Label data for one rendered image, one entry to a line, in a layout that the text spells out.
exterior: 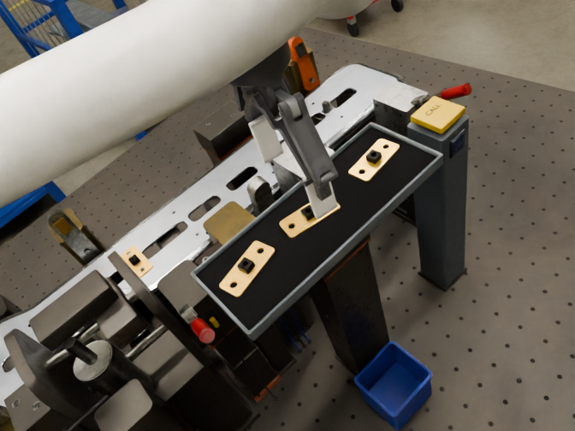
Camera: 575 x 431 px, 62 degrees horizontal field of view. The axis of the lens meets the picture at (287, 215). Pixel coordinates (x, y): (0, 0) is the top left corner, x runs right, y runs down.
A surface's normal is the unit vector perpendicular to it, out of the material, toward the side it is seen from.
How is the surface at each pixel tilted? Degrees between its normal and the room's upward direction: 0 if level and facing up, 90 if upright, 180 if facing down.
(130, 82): 70
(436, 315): 0
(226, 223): 0
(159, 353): 0
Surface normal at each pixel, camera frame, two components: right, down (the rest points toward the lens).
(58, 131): 0.26, 0.51
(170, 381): -0.25, -0.63
